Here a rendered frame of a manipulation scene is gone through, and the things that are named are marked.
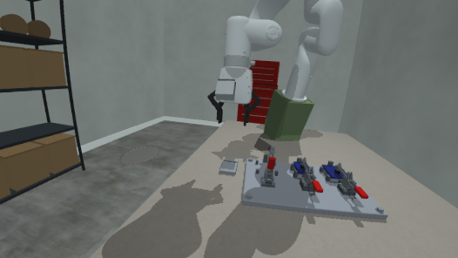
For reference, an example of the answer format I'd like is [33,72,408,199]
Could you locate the blue flat plate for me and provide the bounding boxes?
[322,165,343,182]

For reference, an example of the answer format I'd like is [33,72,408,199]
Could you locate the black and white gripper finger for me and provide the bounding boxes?
[208,91,224,124]
[244,91,261,126]

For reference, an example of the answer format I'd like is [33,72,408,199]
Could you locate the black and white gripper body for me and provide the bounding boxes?
[219,66,253,105]

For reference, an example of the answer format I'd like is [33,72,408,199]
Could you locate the blue flat metal blank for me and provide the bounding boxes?
[293,161,305,178]

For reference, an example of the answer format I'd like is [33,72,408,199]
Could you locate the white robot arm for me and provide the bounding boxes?
[215,0,343,102]

